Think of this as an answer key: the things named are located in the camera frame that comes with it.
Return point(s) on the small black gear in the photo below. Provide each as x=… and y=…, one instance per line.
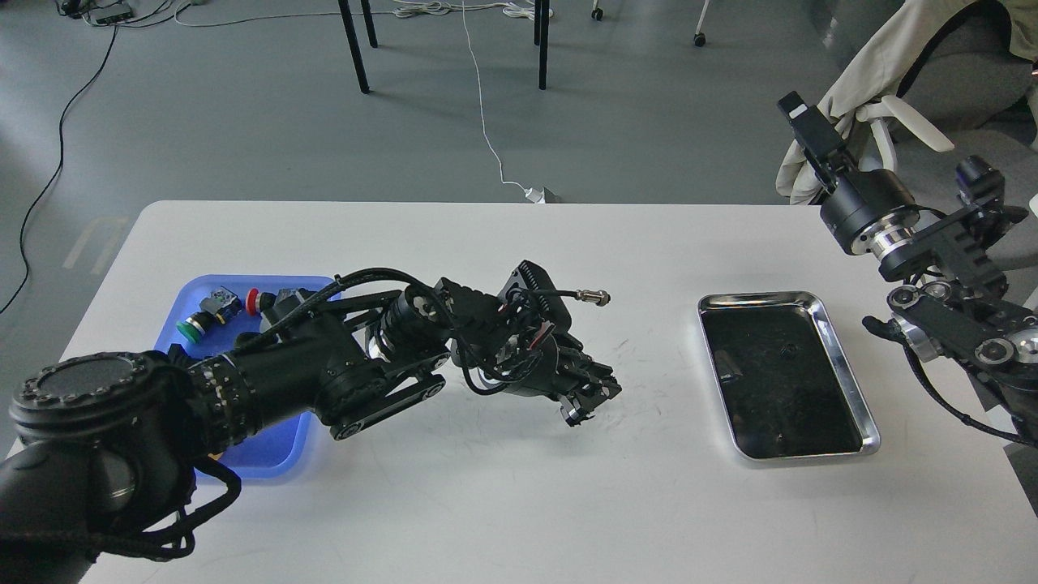
x=788, y=351

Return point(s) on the black table leg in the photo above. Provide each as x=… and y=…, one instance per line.
x=351, y=32
x=541, y=33

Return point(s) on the black table leg right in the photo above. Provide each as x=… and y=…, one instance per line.
x=541, y=33

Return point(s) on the blue plastic tray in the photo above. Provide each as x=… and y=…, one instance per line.
x=275, y=450

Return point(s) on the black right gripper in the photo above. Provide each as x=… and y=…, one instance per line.
x=858, y=200

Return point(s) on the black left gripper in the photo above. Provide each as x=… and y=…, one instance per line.
x=519, y=341

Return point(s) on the grey office chair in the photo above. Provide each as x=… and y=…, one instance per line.
x=966, y=75

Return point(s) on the silver metal tray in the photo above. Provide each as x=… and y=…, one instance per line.
x=808, y=409

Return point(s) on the black table leg left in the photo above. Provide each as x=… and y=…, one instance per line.
x=351, y=32

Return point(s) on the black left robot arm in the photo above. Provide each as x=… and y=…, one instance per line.
x=120, y=450

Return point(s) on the green push button switch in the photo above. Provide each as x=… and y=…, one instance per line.
x=219, y=307

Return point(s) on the beige jacket on chair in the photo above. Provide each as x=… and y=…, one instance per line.
x=886, y=59

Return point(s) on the white power adapter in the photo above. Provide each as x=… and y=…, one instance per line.
x=541, y=196

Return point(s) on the red push button switch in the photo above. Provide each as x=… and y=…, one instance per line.
x=272, y=307

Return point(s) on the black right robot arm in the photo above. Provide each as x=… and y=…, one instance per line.
x=948, y=297

